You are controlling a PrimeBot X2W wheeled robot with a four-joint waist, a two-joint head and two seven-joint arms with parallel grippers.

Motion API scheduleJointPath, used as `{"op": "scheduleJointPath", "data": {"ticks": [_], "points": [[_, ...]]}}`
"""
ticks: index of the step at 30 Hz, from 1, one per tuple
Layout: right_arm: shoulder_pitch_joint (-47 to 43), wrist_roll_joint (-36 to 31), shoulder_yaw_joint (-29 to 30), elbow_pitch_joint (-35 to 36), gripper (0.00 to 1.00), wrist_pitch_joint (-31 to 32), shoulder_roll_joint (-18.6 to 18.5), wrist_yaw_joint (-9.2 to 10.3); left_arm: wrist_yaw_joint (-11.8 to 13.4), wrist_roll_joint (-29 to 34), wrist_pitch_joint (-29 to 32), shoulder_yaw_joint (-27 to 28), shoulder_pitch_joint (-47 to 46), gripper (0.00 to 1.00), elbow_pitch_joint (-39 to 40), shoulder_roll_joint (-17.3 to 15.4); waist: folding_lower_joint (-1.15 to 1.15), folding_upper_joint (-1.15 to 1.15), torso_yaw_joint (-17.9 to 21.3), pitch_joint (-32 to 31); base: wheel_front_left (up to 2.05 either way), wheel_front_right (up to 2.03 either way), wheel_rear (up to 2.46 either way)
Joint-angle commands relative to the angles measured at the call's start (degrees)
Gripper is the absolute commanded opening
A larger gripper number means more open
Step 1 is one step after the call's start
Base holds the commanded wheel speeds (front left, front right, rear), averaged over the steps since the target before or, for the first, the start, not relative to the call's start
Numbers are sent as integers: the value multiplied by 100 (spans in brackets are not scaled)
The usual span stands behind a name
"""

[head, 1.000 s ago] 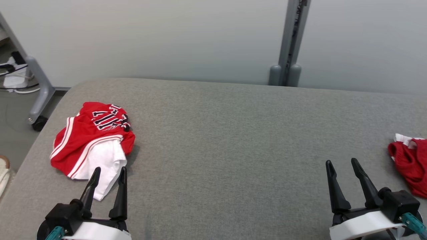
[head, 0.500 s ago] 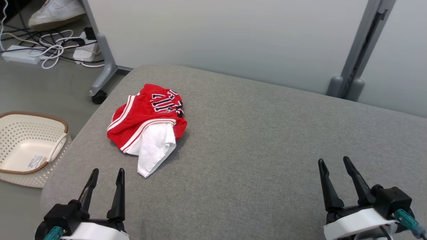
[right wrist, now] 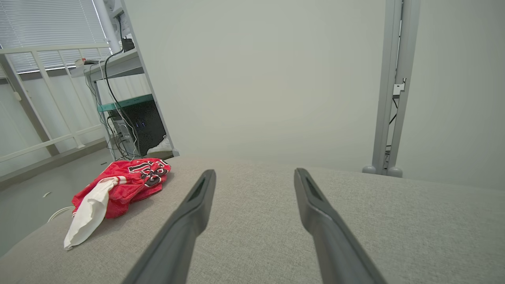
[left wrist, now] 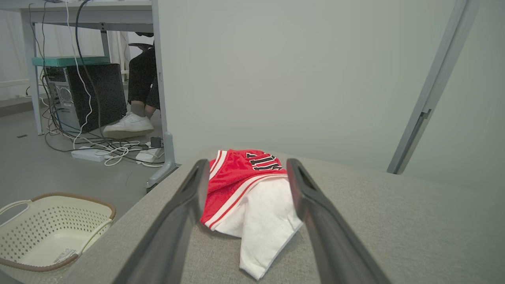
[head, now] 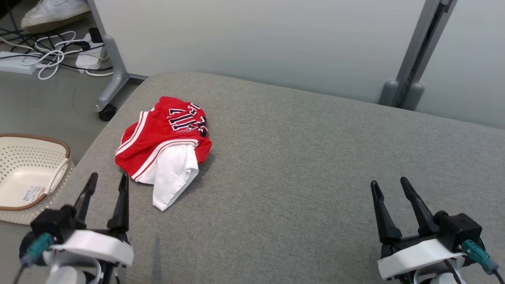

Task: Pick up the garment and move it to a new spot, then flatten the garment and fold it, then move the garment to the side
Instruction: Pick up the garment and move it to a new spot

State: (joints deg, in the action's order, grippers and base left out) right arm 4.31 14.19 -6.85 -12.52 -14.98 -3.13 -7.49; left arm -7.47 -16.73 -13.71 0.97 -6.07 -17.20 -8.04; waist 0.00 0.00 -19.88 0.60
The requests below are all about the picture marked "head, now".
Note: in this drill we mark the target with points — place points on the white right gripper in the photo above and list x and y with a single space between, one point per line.
414 254

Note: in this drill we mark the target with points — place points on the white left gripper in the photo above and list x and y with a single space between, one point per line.
98 244

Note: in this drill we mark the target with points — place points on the red Bulls 23 jersey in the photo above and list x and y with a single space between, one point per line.
158 138

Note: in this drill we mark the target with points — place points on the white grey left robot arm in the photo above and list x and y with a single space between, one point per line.
65 276

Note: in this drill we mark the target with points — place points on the cream perforated plastic tray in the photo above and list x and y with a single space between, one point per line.
39 215

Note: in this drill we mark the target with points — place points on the cream laundry basket brown rim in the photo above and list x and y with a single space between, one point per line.
23 169

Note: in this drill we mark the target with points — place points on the black caster wheel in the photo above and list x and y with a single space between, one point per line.
107 113

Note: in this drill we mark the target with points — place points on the grey partition leg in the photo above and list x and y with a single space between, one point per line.
112 59

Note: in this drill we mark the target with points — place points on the white power strip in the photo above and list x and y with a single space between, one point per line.
15 63
88 59

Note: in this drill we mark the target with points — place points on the black power plug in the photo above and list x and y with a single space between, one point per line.
96 35

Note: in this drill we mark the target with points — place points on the white partition panel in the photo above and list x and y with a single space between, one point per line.
473 59

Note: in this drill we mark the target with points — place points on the white sneaker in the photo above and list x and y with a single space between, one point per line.
55 14

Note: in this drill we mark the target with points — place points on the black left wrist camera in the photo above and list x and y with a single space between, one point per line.
51 225

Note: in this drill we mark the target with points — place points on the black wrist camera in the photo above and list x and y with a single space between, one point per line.
51 225
457 232

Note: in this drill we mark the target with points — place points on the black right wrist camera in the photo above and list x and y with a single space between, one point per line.
457 232

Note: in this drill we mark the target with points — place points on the teal left camera connector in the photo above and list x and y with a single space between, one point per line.
37 246

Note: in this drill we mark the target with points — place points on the teal camera connector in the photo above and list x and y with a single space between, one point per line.
477 254
37 246

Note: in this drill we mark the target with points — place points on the teal right camera connector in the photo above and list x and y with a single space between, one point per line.
477 254

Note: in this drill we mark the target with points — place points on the grey metal partition post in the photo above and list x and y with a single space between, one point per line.
418 51

